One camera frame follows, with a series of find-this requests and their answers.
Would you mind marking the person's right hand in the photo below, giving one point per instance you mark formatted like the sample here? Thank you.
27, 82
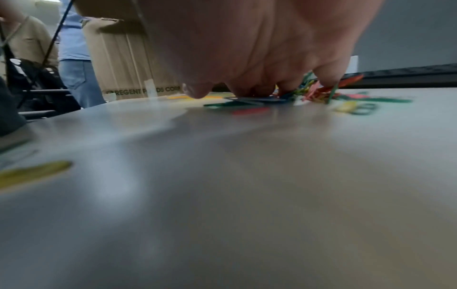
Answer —
257, 42

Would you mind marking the pile of colourful paper clips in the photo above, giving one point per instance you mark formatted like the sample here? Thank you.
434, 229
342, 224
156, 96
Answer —
321, 94

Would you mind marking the brown cardboard box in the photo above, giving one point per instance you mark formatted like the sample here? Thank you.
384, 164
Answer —
121, 62

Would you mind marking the person's dark torso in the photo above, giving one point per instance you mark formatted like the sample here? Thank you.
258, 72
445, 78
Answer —
10, 113

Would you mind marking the white desk divider panel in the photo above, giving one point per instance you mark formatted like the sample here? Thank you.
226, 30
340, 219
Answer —
410, 34

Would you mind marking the black keyboard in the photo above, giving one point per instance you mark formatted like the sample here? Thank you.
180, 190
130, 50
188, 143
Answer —
410, 76

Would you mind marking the black office chair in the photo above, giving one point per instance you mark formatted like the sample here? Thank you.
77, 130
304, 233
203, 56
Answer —
43, 84

